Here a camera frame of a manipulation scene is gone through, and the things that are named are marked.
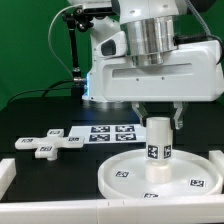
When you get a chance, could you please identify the white border block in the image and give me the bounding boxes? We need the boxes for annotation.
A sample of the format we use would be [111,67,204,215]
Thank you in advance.
[209,150,224,183]
[0,158,16,200]

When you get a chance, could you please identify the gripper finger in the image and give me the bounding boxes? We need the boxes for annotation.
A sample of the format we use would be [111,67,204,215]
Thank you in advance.
[132,102,148,127]
[172,102,188,130]

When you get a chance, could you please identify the white fiducial marker sheet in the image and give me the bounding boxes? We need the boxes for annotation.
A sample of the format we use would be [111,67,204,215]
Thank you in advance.
[69,124,146,144]

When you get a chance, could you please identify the white front border rail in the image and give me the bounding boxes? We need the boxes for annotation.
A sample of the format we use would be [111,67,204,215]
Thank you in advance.
[0,195,224,224]

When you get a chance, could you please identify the grey camera cable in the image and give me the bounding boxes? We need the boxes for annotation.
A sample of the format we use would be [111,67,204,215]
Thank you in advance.
[47,4,81,80]

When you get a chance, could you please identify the white right border block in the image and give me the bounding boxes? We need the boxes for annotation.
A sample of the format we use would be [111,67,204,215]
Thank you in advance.
[209,150,224,183]

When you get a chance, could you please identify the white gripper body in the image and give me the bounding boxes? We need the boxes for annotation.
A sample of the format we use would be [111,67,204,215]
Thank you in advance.
[85,41,224,102]

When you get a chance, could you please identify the white round table top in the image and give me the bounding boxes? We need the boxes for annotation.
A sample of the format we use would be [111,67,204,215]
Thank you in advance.
[98,149,224,199]

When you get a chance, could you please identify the white left border block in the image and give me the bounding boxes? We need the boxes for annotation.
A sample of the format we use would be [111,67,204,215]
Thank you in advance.
[0,158,16,200]

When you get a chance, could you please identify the white cross-shaped table base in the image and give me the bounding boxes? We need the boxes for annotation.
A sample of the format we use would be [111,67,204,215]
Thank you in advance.
[15,129,85,161]

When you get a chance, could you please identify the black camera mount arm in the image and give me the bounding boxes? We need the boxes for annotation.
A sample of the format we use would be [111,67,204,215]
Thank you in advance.
[62,7,93,98]

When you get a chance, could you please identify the grey camera on mount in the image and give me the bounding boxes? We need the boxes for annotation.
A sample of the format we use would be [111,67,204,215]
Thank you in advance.
[82,0,113,16]

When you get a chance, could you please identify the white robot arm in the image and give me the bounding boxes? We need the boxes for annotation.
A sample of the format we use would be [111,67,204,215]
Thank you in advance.
[68,0,224,129]

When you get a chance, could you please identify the black cable on table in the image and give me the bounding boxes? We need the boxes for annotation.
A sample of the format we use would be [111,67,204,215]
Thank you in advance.
[6,79,84,105]

